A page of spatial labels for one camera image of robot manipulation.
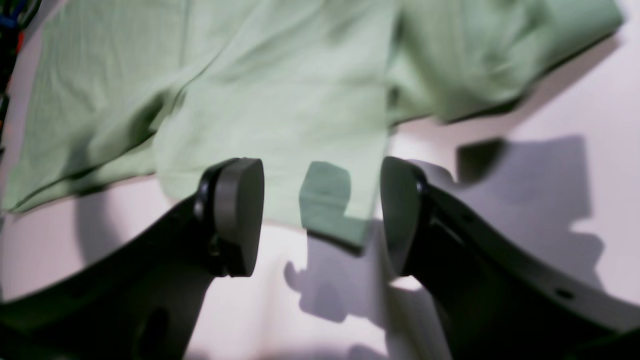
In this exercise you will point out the light green T-shirt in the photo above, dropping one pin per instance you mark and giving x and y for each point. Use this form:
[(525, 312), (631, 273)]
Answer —
[(127, 88)]

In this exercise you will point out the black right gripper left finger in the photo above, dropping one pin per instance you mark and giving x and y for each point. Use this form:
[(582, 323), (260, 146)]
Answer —
[(142, 302)]

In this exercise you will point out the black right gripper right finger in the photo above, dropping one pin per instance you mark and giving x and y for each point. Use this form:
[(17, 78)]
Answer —
[(495, 302)]

